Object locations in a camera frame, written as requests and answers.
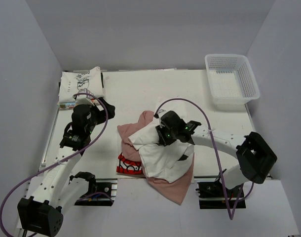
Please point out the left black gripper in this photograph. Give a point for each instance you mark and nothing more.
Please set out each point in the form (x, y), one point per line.
(100, 113)

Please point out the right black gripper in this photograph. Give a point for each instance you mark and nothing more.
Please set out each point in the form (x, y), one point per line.
(164, 139)

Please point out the plain white t-shirt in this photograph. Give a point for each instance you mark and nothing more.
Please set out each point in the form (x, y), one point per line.
(162, 162)

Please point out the white red print t-shirt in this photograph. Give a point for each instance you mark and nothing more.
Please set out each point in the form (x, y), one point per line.
(128, 167)

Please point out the pink t-shirt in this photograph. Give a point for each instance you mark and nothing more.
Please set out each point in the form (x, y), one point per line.
(175, 191)

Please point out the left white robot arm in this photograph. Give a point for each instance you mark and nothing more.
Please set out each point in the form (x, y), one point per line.
(43, 211)

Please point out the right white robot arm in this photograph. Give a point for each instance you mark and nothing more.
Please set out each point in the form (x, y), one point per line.
(254, 155)

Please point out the folded white cartoon t-shirt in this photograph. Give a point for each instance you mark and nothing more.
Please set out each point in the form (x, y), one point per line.
(72, 83)

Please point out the folded colourful cartoon t-shirt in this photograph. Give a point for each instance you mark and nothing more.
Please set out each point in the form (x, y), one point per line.
(66, 106)

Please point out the white plastic basket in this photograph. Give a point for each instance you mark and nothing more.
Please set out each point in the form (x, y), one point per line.
(231, 79)

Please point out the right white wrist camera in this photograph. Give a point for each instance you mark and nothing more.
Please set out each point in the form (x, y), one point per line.
(158, 117)

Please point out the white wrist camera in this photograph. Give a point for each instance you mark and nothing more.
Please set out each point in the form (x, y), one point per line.
(158, 117)
(83, 100)

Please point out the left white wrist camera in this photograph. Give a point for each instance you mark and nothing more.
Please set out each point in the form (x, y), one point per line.
(83, 100)

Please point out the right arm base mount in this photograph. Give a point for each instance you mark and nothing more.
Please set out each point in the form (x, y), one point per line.
(211, 195)

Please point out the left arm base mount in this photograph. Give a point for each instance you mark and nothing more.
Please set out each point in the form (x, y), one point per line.
(104, 196)

